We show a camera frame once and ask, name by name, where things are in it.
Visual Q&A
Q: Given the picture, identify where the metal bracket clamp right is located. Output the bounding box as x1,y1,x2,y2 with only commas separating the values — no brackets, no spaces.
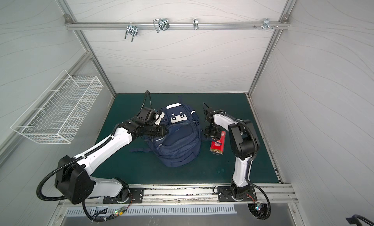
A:
253,18,279,30

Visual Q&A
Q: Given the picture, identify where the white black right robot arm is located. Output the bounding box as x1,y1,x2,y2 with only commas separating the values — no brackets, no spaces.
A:
204,107,260,202

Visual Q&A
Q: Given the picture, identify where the metal u-bolt clamp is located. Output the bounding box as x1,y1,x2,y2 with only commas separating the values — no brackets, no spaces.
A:
124,22,138,42
153,18,170,33

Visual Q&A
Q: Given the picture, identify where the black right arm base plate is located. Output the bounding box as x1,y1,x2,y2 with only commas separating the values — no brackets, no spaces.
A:
213,185,257,202

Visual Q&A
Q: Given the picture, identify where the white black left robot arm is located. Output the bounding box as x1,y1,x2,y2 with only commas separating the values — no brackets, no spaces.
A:
55,107,168,205

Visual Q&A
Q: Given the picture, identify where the white wire basket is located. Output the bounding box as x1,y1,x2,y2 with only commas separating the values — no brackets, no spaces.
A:
10,70,103,144

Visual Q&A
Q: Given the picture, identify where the black cable bottom right corner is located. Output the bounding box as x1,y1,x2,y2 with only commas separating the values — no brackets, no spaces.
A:
345,214,374,226

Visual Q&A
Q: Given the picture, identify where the white slotted cable duct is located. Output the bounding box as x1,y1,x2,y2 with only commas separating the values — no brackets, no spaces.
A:
65,204,237,217

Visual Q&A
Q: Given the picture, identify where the metal ring clamp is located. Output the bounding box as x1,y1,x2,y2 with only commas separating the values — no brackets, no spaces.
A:
192,18,199,30

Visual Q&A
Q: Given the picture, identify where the navy blue student backpack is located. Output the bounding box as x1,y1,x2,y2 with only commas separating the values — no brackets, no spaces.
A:
130,101,202,168

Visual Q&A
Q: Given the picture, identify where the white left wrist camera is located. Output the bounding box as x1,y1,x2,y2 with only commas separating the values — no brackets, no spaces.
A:
155,112,165,125

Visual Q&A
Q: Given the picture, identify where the aluminium crossbar rail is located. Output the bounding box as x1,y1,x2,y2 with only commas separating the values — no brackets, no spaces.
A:
65,21,290,31

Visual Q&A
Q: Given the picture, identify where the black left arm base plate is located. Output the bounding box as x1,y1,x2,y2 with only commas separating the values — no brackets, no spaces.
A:
103,188,145,204

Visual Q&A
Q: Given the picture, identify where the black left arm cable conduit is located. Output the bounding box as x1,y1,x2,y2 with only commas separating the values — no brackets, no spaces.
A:
35,135,115,202

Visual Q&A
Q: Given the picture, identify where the metal u-bolt clamp middle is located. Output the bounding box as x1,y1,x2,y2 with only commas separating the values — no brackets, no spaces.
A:
153,18,170,33

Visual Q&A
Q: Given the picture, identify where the metal u-bolt clamp left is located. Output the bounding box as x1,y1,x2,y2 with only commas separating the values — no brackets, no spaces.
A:
124,22,138,42

